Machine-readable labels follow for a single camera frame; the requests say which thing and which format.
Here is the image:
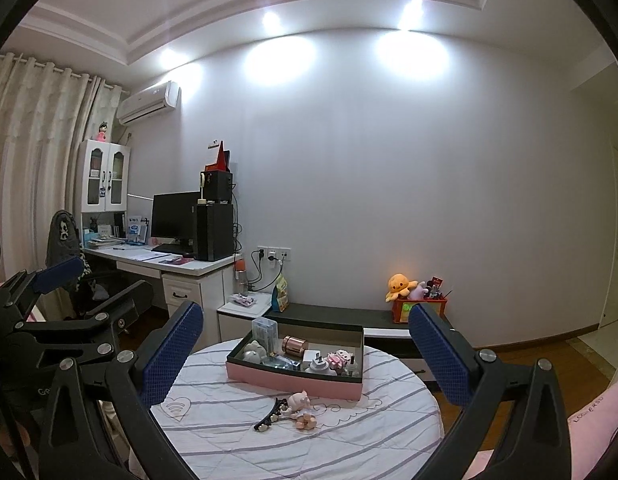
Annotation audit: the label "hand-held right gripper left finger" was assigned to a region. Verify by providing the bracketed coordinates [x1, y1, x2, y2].
[39, 301, 205, 480]

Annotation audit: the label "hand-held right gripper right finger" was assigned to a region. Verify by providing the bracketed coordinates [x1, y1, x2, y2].
[408, 302, 574, 480]

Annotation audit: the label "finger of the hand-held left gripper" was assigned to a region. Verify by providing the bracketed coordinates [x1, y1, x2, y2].
[20, 256, 86, 306]
[14, 280, 155, 361]

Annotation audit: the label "clear plastic box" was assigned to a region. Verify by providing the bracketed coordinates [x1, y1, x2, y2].
[251, 317, 280, 356]

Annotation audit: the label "pink block toy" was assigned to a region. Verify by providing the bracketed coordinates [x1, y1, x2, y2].
[326, 349, 354, 372]

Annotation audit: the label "glass bottle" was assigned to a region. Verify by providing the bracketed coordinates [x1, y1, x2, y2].
[264, 352, 302, 371]

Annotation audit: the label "large pink black box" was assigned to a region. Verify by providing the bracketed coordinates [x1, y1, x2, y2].
[225, 317, 366, 402]

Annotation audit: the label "black office chair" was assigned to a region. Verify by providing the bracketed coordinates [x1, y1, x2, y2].
[45, 209, 155, 336]

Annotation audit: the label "red box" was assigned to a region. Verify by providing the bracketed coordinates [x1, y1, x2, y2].
[393, 277, 448, 323]

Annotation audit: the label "white desk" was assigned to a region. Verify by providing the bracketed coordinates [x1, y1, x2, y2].
[82, 242, 242, 321]

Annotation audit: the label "blue white desk box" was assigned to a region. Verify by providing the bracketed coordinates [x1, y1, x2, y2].
[126, 215, 150, 246]

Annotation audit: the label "white nightstand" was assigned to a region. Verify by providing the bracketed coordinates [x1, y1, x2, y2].
[217, 291, 275, 348]

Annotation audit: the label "orange octopus plush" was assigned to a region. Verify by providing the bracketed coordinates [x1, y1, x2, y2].
[385, 273, 419, 303]

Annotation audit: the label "white cat figurine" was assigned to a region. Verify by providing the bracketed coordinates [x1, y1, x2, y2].
[241, 340, 267, 363]

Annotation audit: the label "black computer monitor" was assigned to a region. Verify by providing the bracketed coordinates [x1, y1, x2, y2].
[150, 191, 202, 253]

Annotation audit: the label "bottle with orange cap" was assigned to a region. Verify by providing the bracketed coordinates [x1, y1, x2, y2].
[234, 258, 250, 297]

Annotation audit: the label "white glass-door cabinet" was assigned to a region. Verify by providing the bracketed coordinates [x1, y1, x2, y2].
[75, 139, 132, 213]

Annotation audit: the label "black hair clip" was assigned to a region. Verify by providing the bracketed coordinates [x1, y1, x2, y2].
[253, 396, 285, 432]

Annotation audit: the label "black computer tower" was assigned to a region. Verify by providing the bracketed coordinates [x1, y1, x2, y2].
[195, 202, 236, 262]

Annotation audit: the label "cream curtains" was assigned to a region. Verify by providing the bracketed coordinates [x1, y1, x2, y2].
[0, 51, 125, 291]

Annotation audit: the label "rose gold cylinder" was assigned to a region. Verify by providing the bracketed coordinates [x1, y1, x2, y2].
[281, 335, 310, 357]

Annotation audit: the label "blue yellow snack bag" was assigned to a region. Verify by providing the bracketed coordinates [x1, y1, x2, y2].
[270, 275, 291, 312]

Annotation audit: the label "pink pig doll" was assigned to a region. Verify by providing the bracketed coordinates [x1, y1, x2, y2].
[279, 390, 312, 418]

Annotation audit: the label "black speaker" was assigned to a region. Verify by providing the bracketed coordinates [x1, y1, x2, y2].
[203, 170, 235, 204]

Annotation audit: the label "red triangular ornament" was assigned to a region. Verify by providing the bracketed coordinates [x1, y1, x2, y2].
[205, 140, 231, 172]

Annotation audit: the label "white air conditioner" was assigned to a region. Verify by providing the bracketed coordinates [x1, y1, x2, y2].
[116, 81, 181, 125]

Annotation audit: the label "black power cables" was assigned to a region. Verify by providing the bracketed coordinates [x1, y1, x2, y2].
[246, 252, 285, 293]

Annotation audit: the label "white wall socket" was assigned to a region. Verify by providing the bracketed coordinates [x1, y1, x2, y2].
[256, 246, 292, 263]

